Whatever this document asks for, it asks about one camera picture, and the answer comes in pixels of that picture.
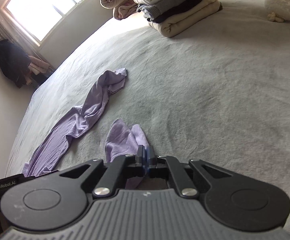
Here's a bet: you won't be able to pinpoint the folded beige garment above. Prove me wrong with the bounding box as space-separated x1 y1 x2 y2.
149 0 223 38

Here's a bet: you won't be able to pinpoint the folded black garment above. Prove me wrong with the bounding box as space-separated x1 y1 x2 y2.
146 0 218 23

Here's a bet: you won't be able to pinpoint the purple pants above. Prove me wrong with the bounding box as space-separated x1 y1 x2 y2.
22 68 157 190

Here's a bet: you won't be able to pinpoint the hanging dark clothes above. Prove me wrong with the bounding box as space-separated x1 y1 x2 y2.
0 39 31 88

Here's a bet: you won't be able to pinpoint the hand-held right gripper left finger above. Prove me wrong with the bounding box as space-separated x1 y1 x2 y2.
60 145 147 197

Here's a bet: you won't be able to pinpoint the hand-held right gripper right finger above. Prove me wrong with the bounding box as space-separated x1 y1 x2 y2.
146 148 226 197

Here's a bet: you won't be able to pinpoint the hanging pink clothes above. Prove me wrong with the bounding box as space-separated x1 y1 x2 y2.
27 54 51 75

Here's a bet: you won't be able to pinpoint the window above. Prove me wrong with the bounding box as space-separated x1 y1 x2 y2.
1 0 98 47

